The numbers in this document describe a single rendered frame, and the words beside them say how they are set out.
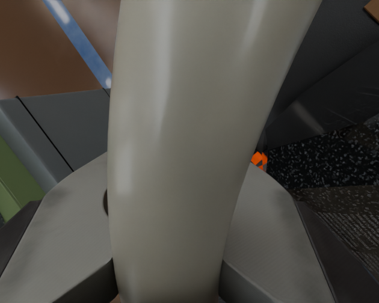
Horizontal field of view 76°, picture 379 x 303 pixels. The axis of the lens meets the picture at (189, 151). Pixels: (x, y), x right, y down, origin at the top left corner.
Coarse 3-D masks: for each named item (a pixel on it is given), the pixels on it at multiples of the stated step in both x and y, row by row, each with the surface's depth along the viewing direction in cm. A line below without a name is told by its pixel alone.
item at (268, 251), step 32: (256, 192) 9; (288, 192) 10; (256, 224) 8; (288, 224) 8; (224, 256) 6; (256, 256) 7; (288, 256) 7; (224, 288) 7; (256, 288) 6; (288, 288) 6; (320, 288) 6
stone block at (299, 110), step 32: (352, 64) 89; (320, 96) 82; (352, 96) 61; (288, 128) 76; (320, 128) 58; (352, 128) 47; (288, 160) 63; (320, 160) 54; (352, 160) 47; (320, 192) 54; (352, 192) 47; (352, 224) 54
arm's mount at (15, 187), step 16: (0, 144) 56; (0, 160) 54; (16, 160) 57; (0, 176) 52; (16, 176) 55; (0, 192) 52; (16, 192) 53; (32, 192) 56; (0, 208) 54; (16, 208) 52
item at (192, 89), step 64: (128, 0) 3; (192, 0) 3; (256, 0) 3; (320, 0) 3; (128, 64) 4; (192, 64) 3; (256, 64) 3; (128, 128) 4; (192, 128) 3; (256, 128) 4; (128, 192) 4; (192, 192) 4; (128, 256) 5; (192, 256) 5
